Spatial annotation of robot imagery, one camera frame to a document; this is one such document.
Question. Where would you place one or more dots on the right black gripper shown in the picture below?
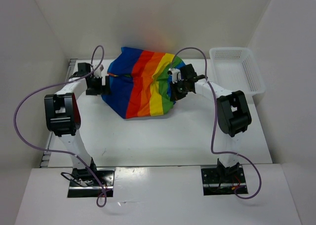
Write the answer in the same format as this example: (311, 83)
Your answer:
(175, 95)

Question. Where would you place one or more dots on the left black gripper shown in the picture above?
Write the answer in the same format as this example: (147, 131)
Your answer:
(102, 90)

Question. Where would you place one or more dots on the rainbow striped shorts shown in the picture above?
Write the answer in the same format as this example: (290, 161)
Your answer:
(140, 84)

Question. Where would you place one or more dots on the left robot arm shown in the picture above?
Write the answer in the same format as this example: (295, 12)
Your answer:
(63, 119)

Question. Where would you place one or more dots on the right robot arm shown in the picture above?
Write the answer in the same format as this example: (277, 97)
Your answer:
(231, 110)

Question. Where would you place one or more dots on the white plastic basket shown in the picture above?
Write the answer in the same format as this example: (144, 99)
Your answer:
(235, 68)

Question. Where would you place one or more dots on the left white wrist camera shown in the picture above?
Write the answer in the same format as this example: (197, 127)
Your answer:
(97, 72)

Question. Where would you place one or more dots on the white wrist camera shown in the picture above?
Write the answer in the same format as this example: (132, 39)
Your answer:
(97, 72)
(175, 74)

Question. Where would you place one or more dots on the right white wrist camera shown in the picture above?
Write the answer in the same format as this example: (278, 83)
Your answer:
(175, 74)

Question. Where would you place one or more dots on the aluminium frame rail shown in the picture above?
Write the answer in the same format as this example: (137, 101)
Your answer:
(51, 138)

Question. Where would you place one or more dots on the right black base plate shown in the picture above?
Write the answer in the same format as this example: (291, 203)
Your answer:
(212, 184)

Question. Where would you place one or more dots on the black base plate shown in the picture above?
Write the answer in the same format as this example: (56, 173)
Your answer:
(80, 187)
(212, 184)

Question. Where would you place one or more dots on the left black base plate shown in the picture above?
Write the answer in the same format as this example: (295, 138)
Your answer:
(80, 187)

